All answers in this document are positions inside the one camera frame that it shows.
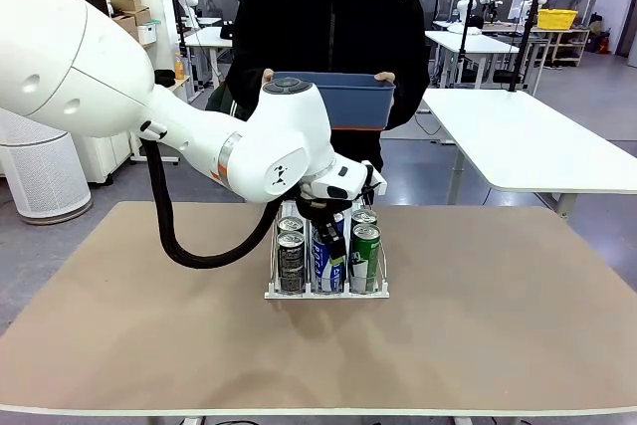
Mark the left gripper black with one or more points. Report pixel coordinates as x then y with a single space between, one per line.
328 211

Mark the blue beverage can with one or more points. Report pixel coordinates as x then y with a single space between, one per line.
339 223
321 271

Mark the blue plastic bin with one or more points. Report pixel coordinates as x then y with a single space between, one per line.
358 101

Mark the person's left forearm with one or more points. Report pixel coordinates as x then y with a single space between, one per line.
405 101

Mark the person's right forearm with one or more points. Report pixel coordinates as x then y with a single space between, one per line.
247 92

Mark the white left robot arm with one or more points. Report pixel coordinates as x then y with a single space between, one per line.
99 71

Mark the green beverage can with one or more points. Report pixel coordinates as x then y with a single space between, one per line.
365 266
364 217

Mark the black beverage can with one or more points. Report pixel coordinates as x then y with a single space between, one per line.
290 222
291 266

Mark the clear plastic can dispenser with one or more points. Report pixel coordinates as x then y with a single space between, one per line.
328 295

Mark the person's left hand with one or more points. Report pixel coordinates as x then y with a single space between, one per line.
384 77

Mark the person's right hand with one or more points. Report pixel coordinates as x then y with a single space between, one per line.
269 75

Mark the yellow plastic crate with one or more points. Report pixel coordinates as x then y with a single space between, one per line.
557 19

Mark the black stand pole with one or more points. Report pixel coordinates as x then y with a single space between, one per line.
528 32

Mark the wooden shelf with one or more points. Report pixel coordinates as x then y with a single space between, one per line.
562 33

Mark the red fire extinguisher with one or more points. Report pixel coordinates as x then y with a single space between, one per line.
603 44

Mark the white desk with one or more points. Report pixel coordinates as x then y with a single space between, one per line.
209 37
473 42

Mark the white table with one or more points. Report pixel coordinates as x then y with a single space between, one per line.
522 141

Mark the person's black jacket torso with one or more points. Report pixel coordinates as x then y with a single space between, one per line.
328 22

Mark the orange bottle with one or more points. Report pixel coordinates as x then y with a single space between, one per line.
178 66

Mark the black pouch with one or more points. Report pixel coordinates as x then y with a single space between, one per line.
164 77

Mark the white cabinet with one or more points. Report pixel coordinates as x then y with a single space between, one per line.
99 161

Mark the white box green lid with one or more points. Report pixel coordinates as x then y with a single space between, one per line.
148 34

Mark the white cylindrical bin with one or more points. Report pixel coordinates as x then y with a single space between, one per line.
45 176

